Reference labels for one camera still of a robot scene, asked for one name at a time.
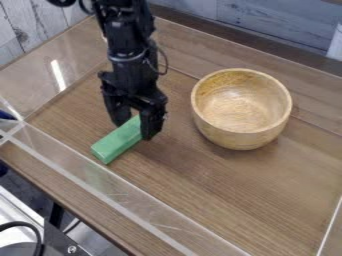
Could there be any clear acrylic tray wall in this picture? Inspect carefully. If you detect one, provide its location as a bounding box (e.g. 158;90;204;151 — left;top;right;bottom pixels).
0;18;342;256

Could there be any black cable loop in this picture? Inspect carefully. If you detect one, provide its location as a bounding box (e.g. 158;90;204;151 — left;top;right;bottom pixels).
0;220;45;256

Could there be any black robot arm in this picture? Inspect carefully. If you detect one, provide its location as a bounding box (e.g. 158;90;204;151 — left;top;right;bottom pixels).
47;0;168;140

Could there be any light wooden bowl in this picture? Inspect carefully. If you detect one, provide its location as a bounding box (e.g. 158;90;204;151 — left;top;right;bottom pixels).
191;68;293;150

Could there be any black metal bracket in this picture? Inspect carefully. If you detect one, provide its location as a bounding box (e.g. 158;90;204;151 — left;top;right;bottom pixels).
41;203;92;256

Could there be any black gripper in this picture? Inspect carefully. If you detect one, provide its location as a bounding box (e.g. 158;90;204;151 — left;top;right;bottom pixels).
98;54;167;140

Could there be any green rectangular block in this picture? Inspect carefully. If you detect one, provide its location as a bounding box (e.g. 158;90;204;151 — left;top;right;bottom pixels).
91;116;142;164

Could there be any blue object at left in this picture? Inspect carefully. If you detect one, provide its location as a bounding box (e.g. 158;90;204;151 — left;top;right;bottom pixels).
0;110;16;120

